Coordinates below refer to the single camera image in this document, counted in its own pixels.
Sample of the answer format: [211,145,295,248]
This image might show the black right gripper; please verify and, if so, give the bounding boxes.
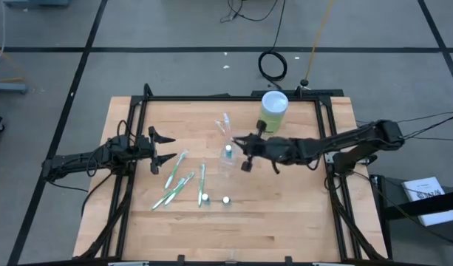
[231,120,288,173]

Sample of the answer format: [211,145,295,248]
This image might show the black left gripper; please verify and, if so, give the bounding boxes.
[135,126,178,175]

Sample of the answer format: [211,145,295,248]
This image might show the green toothbrush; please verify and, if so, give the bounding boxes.
[163,149,190,191]
[197,163,207,208]
[151,177,186,212]
[163,171,196,207]

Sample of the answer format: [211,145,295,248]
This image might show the orange clear toothbrush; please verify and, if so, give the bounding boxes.
[214,118,227,138]
[217,120,230,140]
[222,112,233,140]

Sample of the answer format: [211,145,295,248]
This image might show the green cylindrical canister white lid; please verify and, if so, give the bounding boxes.
[257,90,289,134]

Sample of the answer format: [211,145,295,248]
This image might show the black side cart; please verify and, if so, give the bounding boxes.
[369,173,453,266]

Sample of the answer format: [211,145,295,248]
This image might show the grey-blue furniture foot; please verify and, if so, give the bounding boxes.
[3,0,72,9]
[0,80,29,95]

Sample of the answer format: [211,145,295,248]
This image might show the white box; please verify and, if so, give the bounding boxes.
[401,176,453,227]

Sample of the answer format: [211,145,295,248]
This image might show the black aluminium table frame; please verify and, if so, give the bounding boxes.
[74,83,388,266]

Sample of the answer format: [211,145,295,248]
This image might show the coiled black floor cable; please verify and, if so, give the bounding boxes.
[257,0,288,92]

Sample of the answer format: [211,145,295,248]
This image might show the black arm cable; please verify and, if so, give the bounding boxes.
[80,171,115,217]

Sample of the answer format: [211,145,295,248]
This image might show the yellow floor cable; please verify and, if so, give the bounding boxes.
[299,0,334,88]

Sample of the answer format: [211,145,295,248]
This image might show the tangled black floor cable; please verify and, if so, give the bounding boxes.
[220,0,279,24]

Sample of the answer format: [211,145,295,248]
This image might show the orange floor cable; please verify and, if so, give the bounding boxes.
[0,40,26,84]

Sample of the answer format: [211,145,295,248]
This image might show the thin black cable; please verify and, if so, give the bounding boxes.
[401,135,453,143]
[353,170,453,248]
[401,112,453,140]
[395,109,453,125]

